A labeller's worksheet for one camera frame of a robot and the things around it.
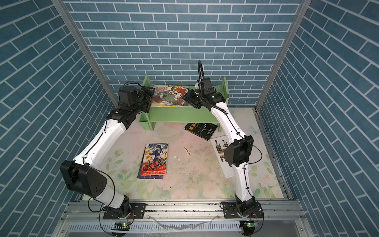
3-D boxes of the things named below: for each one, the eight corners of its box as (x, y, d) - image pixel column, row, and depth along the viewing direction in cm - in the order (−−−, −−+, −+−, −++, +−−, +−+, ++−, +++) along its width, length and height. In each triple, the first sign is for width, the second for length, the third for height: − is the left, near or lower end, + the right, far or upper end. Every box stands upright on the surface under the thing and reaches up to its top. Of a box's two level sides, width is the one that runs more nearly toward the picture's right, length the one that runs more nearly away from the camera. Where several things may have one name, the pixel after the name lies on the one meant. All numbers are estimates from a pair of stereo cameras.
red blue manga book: (139, 175, 88) (137, 172, 85) (146, 145, 100) (145, 143, 98) (166, 175, 88) (165, 173, 85) (170, 146, 101) (169, 143, 98)
